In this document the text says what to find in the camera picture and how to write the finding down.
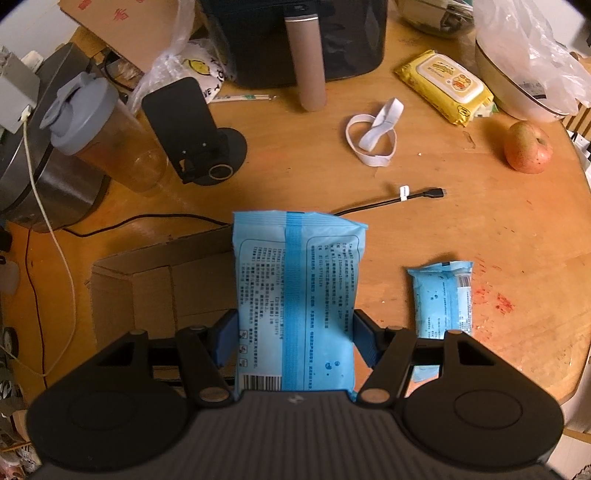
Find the shaker bottle grey lid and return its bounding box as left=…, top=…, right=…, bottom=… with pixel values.
left=39, top=71, right=168, bottom=195

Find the yellow wet wipes pack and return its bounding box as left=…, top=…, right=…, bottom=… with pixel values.
left=394, top=50, right=496, bottom=126

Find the white bowl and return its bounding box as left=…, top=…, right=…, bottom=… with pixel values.
left=475, top=43, right=568, bottom=123

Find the brown cardboard box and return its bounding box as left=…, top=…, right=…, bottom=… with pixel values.
left=87, top=224, right=240, bottom=384

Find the white plastic bag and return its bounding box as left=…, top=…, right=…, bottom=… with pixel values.
left=127, top=1, right=233, bottom=115

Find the clear plastic bag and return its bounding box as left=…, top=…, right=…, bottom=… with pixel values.
left=473, top=1, right=590, bottom=115

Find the black USB cable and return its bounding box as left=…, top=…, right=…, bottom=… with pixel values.
left=61, top=185, right=447, bottom=238

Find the silver rice cooker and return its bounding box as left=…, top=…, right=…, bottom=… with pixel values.
left=1, top=43, right=109, bottom=232

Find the red apple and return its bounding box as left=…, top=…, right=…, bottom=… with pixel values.
left=504, top=121, right=553, bottom=174

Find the blue wipes packet with barcode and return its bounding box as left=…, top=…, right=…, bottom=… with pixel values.
left=407, top=260, right=475, bottom=383

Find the white elastic band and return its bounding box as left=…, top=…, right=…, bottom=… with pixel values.
left=345, top=98, right=405, bottom=168

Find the black air fryer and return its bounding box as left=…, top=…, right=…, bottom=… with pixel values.
left=200, top=0, right=389, bottom=111

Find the black phone stand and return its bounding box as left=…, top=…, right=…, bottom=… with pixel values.
left=141, top=77, right=247, bottom=186

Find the white charging cable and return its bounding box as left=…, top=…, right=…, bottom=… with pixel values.
left=0, top=105, right=78, bottom=377

